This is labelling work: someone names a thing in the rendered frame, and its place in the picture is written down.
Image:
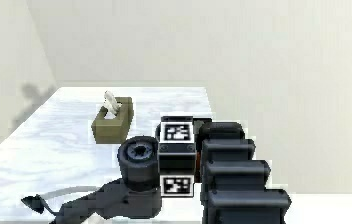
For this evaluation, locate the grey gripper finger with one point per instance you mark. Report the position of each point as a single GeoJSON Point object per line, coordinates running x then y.
{"type": "Point", "coordinates": [34, 202]}

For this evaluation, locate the white paper tissue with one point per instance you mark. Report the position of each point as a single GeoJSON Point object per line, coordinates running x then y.
{"type": "Point", "coordinates": [111, 101]}

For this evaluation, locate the olive tissue box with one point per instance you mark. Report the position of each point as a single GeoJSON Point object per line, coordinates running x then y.
{"type": "Point", "coordinates": [112, 128]}

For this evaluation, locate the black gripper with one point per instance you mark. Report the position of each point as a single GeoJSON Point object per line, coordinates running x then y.
{"type": "Point", "coordinates": [139, 166]}

